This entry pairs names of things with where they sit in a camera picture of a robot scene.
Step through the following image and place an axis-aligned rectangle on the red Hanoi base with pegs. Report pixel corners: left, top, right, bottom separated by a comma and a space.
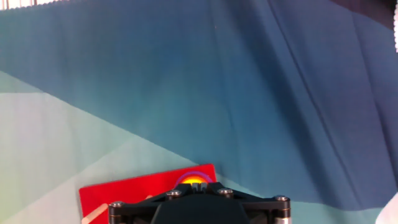
78, 164, 218, 224

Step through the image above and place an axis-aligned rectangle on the large purple Hanoi ring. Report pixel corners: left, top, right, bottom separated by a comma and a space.
174, 170, 215, 187

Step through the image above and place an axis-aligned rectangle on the large red Hanoi ring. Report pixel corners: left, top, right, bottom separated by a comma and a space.
175, 172, 213, 187

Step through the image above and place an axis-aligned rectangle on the large orange Hanoi ring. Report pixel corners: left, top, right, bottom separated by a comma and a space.
177, 174, 211, 186

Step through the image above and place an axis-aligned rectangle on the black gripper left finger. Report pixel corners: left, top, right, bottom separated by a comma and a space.
108, 182, 200, 224

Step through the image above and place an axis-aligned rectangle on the blue green white cloth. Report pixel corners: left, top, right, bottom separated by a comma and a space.
0, 0, 398, 224

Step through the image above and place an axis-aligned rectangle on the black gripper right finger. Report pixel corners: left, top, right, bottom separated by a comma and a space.
199, 182, 292, 224

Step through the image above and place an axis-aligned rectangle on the yellow Hanoi ring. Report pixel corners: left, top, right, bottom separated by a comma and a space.
180, 175, 209, 185

